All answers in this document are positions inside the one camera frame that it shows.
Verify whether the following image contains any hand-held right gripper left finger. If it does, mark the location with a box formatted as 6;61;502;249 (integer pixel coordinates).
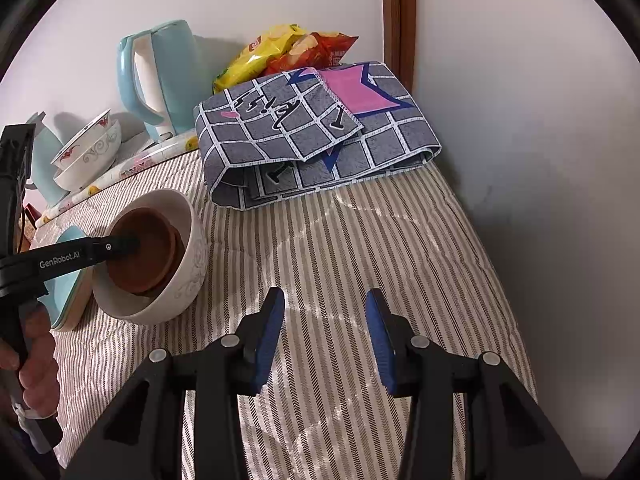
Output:
62;286;287;480

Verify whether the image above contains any rolled floral sheet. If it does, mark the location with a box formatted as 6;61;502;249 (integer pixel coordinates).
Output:
35;127;198;226

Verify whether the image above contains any folded grey checked cloth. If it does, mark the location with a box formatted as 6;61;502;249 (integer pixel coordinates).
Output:
194;61;443;209

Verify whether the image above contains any brown wooden door frame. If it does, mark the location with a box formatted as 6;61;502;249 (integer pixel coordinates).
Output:
380;0;417;96

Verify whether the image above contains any person's left hand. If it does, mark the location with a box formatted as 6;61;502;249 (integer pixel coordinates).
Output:
0;310;59;418

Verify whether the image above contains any yellow chip bag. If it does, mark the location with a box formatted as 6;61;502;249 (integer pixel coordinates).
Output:
212;24;308;93

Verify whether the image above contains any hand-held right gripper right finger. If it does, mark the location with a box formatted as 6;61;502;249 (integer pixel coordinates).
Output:
364;287;583;480

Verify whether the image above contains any blue plastic plate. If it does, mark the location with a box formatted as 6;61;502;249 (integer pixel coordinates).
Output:
44;225;95;328

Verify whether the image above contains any red chip bag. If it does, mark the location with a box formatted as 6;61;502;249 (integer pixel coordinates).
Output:
262;31;360;77

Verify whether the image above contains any light blue thermos jug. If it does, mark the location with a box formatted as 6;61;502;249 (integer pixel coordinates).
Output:
22;110;71;206

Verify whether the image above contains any striped tablecloth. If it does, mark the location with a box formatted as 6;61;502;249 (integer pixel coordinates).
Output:
22;150;538;480

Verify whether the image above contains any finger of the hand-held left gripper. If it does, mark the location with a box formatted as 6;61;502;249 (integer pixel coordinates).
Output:
91;232;142;265

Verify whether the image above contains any green plastic plate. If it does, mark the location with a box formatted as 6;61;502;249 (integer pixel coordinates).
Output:
52;267;97;332

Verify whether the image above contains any fish pattern bowl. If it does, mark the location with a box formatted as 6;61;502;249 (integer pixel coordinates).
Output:
50;108;113;171

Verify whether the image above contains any swirl pattern bowl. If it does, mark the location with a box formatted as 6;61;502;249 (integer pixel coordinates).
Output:
52;119;122;192

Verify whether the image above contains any white ceramic bowl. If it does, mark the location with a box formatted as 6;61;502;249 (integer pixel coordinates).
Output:
92;189;208;325

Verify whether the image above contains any light blue electric kettle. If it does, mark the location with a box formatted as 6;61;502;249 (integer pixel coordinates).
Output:
116;20;198;143

